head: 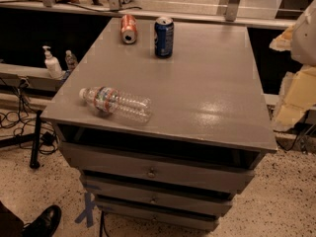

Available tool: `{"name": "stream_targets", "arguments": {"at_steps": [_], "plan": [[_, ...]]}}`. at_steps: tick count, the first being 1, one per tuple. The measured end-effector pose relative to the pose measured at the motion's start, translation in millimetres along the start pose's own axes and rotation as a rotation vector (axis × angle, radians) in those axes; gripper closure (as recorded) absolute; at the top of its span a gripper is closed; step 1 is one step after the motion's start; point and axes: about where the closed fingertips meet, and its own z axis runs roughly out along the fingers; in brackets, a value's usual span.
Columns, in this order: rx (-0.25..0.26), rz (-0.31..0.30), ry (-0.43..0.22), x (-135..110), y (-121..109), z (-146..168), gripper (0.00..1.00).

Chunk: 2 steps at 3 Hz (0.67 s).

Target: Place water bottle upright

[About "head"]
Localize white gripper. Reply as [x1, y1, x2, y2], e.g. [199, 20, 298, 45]
[269, 0, 316, 131]

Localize clear plastic water bottle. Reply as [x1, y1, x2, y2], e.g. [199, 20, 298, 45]
[79, 86, 151, 123]

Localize blue soda can upright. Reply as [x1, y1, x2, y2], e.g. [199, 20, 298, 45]
[154, 17, 174, 58]

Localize small clear bottle on shelf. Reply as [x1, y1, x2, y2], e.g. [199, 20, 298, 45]
[65, 50, 78, 71]

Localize white pump dispenser bottle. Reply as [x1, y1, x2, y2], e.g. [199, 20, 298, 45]
[42, 45, 63, 79]

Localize grey drawer cabinet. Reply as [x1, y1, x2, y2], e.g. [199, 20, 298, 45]
[40, 17, 278, 233]

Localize top grey drawer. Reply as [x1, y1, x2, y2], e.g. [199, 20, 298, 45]
[60, 142, 254, 193]

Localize grey drawer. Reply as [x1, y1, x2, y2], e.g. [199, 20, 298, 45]
[95, 197, 219, 231]
[80, 175, 232, 216]
[60, 142, 254, 193]

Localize middle grey drawer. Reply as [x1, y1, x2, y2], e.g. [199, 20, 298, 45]
[80, 175, 232, 216]

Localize orange soda can lying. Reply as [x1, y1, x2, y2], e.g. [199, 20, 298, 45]
[120, 14, 137, 44]

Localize bottom grey drawer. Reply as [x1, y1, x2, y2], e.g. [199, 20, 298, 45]
[95, 197, 219, 231]

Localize blue tape cross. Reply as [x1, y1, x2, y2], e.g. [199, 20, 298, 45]
[75, 193, 96, 228]

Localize black stand leg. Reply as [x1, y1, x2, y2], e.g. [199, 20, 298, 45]
[30, 111, 41, 169]

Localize black leather shoe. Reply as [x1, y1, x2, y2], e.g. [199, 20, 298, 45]
[22, 204, 61, 237]

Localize metal railing frame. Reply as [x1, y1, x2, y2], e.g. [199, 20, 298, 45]
[1, 0, 304, 29]

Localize black floor cables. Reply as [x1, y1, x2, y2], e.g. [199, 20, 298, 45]
[0, 77, 60, 156]

